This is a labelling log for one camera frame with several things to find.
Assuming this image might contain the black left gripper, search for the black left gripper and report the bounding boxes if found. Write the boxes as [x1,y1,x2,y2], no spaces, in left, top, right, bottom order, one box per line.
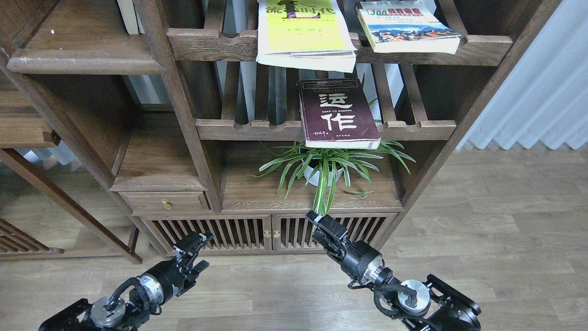
[140,231,215,304]

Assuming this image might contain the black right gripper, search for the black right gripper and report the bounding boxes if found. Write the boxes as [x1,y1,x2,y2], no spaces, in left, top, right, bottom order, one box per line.
[306,210,384,285]

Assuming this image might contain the maroon book white characters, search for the maroon book white characters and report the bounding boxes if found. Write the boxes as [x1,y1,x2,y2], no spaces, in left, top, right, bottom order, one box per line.
[297,78,381,149]

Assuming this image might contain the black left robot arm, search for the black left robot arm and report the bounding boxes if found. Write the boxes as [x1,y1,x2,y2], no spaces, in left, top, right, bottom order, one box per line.
[39,231,214,331]

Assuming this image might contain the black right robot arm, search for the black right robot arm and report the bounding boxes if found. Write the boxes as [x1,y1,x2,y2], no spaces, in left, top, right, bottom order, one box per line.
[306,211,481,331]

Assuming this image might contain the brass drawer knob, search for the brass drawer knob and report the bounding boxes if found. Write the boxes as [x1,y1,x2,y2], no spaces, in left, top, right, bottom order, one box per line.
[161,200,172,210]

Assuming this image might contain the white plant pot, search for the white plant pot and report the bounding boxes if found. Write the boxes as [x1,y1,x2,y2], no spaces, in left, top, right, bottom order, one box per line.
[303,165,344,187]

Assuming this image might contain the green spider plant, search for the green spider plant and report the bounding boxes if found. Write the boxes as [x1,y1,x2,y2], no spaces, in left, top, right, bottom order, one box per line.
[258,118,413,215]

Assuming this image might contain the dark wooden bookshelf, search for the dark wooden bookshelf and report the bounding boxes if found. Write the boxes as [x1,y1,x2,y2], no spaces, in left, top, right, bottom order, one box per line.
[1,0,560,254]

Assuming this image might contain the yellow cover book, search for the yellow cover book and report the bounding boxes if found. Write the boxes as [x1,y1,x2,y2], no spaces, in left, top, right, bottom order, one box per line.
[256,0,356,73]

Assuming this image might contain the blue landscape cover book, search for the blue landscape cover book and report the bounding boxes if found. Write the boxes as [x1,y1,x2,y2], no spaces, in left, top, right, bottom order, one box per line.
[355,0,461,54]

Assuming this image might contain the white upright book spine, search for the white upright book spine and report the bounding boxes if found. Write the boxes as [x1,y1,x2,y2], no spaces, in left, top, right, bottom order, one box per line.
[116,0,139,35]

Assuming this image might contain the white pleated curtain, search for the white pleated curtain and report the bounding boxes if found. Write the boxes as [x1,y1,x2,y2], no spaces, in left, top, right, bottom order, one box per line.
[457,0,588,150]

